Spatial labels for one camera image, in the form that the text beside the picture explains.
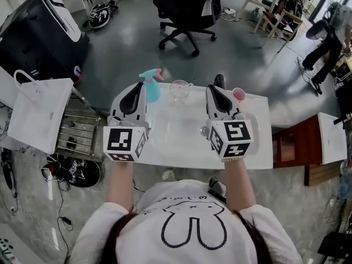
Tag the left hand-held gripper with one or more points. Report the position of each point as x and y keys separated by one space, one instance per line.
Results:
x=119 y=140

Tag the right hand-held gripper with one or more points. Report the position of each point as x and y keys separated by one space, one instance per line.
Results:
x=233 y=136

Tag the red plastic cup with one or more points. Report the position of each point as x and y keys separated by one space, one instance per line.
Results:
x=238 y=95

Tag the blue spray bottle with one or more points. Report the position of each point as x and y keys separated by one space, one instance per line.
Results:
x=152 y=91

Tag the clear glass cup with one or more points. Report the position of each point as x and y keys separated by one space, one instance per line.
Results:
x=180 y=92

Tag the person's left forearm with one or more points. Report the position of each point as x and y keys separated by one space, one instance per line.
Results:
x=119 y=186

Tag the person's right forearm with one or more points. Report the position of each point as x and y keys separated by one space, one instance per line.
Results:
x=240 y=186

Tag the white sink on dark cabinet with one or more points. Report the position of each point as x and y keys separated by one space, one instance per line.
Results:
x=176 y=136

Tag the person's white shoe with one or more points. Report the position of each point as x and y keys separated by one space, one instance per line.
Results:
x=168 y=174

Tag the black round headset bundle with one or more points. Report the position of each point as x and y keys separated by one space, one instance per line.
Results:
x=82 y=173

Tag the white top metal stand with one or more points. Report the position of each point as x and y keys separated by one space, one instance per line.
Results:
x=38 y=114

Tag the black shoe-like gear pile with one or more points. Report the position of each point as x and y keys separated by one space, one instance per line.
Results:
x=100 y=15

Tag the black office chair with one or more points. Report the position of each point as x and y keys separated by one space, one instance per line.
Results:
x=192 y=4

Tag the large black and white machine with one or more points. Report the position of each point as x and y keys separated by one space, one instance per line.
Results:
x=35 y=43

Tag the white sink on wooden cabinet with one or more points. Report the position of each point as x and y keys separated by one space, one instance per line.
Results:
x=332 y=139

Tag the black faucet on wooden cabinet sink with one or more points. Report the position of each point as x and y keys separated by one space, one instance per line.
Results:
x=339 y=119

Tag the person's white printed shirt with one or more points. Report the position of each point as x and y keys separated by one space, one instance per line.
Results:
x=137 y=230

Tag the black power adapter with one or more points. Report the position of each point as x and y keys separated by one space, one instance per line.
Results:
x=66 y=221

